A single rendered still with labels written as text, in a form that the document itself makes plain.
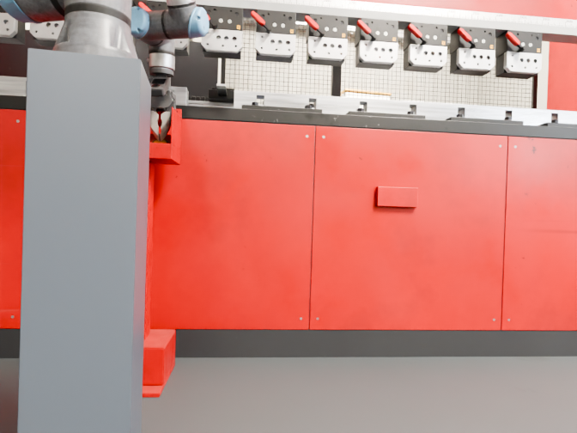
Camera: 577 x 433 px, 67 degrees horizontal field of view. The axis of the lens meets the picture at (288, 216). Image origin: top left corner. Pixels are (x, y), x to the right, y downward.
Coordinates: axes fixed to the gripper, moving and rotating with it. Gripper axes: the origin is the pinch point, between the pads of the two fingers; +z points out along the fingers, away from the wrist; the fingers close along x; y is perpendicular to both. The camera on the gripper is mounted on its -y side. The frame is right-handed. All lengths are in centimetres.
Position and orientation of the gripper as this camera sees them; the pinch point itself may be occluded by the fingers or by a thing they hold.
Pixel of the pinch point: (159, 137)
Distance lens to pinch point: 140.1
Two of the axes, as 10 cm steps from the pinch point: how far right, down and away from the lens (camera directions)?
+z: -0.4, 9.9, 1.0
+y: -0.9, -1.0, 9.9
